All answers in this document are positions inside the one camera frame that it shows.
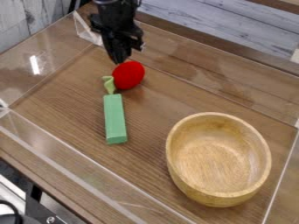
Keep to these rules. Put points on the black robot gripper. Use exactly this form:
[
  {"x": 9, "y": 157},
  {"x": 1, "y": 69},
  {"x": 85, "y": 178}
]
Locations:
[{"x": 113, "y": 22}]

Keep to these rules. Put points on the red plush strawberry toy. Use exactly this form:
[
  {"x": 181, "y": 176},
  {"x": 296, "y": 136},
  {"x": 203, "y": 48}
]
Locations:
[{"x": 127, "y": 76}]

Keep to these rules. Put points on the green rectangular block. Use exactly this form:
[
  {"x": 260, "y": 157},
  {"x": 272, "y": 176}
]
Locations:
[{"x": 115, "y": 119}]

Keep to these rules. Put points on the wooden bowl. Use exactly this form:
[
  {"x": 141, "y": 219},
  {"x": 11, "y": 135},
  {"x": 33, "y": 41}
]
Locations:
[{"x": 217, "y": 159}]

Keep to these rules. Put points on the black metal table leg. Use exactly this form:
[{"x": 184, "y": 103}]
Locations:
[{"x": 36, "y": 210}]

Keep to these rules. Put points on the clear acrylic corner bracket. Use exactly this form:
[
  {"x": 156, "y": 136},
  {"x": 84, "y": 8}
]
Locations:
[{"x": 84, "y": 31}]

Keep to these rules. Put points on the clear acrylic tray wall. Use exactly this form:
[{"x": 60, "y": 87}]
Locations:
[{"x": 85, "y": 186}]

